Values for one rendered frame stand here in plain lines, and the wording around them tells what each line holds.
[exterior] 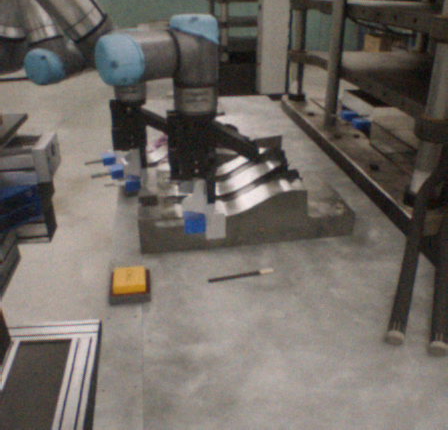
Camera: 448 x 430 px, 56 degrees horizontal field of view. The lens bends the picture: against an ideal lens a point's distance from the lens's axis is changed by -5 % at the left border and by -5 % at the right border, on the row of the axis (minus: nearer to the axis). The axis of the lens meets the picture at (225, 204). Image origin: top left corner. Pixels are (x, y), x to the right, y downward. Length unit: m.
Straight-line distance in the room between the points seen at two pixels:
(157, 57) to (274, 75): 4.73
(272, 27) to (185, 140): 4.57
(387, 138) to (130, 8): 6.81
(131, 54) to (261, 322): 0.50
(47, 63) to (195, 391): 0.66
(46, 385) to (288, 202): 1.00
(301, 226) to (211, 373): 0.44
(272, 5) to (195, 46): 4.58
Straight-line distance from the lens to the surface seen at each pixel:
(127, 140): 1.05
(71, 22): 0.75
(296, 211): 1.00
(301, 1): 2.19
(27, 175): 1.16
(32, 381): 1.60
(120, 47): 0.65
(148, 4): 8.09
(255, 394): 0.70
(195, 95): 0.72
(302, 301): 0.86
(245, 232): 0.99
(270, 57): 5.32
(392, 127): 1.67
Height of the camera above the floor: 1.35
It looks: 28 degrees down
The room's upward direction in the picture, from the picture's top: straight up
